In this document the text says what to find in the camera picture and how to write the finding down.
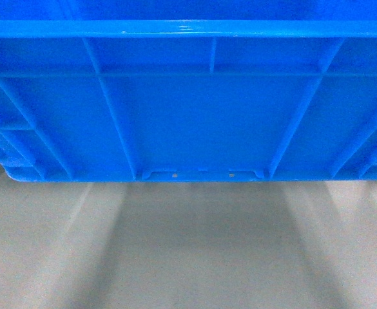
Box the large blue plastic crate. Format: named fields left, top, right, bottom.
left=0, top=1, right=377, bottom=182

